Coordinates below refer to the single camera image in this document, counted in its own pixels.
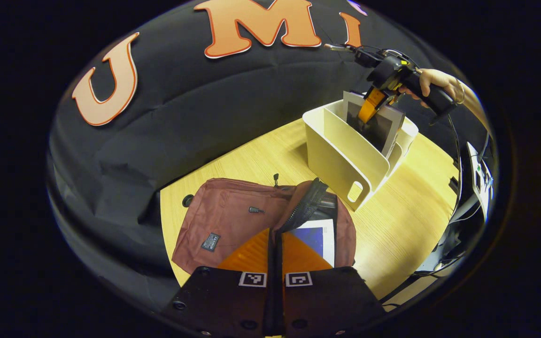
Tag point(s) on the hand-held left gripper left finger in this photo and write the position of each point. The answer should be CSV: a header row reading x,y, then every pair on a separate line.
x,y
223,300

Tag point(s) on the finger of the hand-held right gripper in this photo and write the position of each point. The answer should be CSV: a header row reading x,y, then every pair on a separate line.
x,y
370,105

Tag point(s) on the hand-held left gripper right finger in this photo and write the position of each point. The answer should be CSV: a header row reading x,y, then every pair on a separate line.
x,y
327,300

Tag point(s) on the dark grey cover book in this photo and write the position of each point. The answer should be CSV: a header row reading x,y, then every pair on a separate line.
x,y
385,129

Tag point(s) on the white bookshelf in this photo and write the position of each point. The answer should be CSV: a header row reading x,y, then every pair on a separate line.
x,y
341,150

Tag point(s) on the blue photo cover book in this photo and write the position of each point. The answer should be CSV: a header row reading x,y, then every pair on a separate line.
x,y
317,237

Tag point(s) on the maroon schoolbag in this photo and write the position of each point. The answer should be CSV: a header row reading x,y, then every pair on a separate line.
x,y
233,216

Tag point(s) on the white control box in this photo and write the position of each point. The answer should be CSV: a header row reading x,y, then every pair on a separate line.
x,y
481,178

